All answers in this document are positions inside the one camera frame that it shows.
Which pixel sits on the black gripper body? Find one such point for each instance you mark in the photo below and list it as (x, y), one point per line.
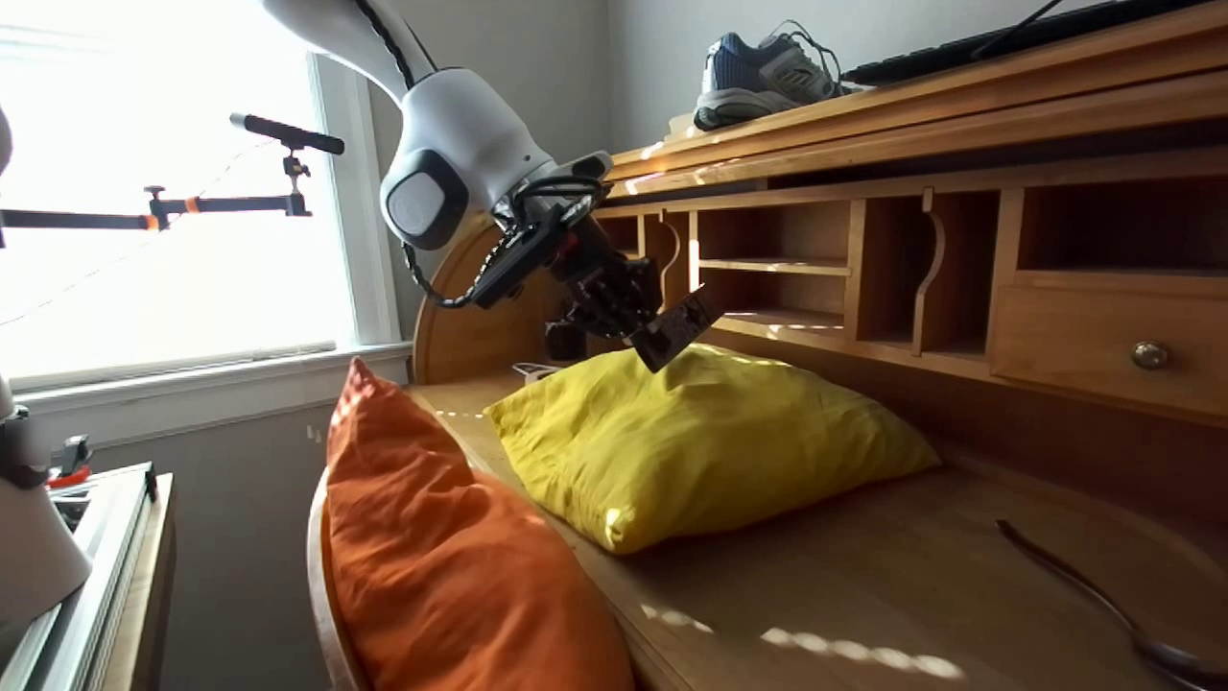
(610, 292)

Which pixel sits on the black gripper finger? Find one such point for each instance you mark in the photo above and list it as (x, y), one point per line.
(579, 340)

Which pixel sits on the grey remote controller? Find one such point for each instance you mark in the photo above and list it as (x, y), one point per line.
(676, 332)

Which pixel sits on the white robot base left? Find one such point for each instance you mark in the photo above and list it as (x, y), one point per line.
(39, 557)

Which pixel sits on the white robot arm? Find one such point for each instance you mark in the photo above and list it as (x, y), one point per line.
(470, 155)

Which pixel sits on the yellow pillow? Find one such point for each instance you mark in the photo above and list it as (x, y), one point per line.
(707, 442)

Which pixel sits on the orange pillow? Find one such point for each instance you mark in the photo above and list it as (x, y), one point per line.
(434, 578)

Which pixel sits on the round wooden board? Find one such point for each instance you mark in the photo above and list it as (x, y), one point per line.
(456, 342)

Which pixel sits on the blue grey sneaker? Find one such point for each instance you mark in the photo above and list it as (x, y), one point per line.
(762, 79)

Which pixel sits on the wooden desk hutch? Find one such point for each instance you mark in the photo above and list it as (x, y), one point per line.
(1019, 224)

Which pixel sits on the brass drawer knob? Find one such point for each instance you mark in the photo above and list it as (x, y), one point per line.
(1148, 354)

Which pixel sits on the white side table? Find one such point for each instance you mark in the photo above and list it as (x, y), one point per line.
(109, 633)

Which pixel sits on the metal spoon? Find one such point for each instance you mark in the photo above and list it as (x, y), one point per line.
(1169, 661)

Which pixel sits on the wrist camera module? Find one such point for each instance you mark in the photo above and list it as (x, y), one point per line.
(539, 239)

